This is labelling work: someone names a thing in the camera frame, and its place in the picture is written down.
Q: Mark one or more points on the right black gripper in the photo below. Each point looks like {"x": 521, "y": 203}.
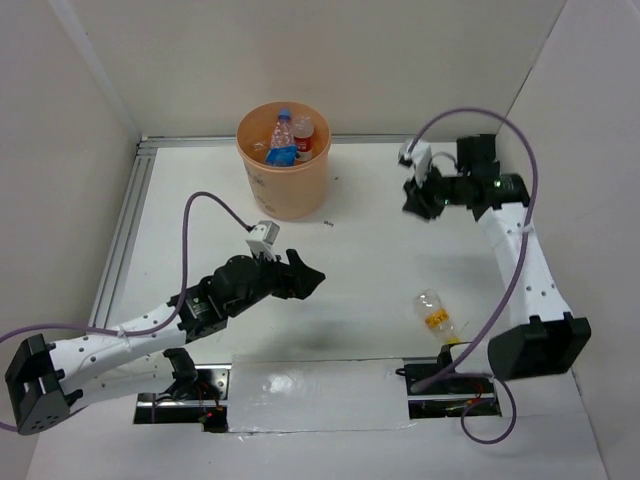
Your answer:
{"x": 418, "y": 202}

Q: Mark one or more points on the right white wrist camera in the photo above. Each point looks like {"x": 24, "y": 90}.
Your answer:
{"x": 417, "y": 159}

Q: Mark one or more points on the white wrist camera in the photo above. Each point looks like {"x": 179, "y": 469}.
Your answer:
{"x": 417, "y": 159}
{"x": 261, "y": 239}

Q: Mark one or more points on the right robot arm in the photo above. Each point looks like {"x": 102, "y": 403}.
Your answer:
{"x": 543, "y": 336}

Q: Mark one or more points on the blue label crushed bottle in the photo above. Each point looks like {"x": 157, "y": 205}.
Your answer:
{"x": 283, "y": 149}

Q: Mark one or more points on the white tape sheet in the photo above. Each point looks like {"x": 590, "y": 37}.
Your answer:
{"x": 283, "y": 397}

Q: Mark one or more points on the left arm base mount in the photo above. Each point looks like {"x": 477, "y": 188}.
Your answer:
{"x": 198, "y": 394}

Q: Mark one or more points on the yellow label clear bottle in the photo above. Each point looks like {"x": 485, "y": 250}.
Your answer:
{"x": 430, "y": 310}

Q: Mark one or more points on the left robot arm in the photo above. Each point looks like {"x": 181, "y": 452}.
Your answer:
{"x": 48, "y": 382}

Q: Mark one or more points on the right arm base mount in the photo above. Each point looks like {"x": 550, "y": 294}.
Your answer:
{"x": 446, "y": 398}

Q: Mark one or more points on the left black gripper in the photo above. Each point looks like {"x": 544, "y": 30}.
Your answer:
{"x": 302, "y": 279}

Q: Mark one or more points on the orange plastic bin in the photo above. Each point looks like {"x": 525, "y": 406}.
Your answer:
{"x": 284, "y": 193}

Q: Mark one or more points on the red label water bottle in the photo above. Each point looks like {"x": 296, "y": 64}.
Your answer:
{"x": 303, "y": 130}

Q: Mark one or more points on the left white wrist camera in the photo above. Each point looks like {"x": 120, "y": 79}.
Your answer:
{"x": 261, "y": 239}

